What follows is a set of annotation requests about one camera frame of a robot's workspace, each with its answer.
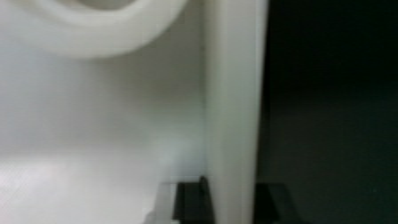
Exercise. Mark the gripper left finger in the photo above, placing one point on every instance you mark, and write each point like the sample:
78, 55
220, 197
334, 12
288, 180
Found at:
192, 206

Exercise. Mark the white square tabletop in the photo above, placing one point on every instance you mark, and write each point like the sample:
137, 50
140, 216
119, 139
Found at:
130, 84

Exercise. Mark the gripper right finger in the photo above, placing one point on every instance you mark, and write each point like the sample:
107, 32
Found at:
274, 206

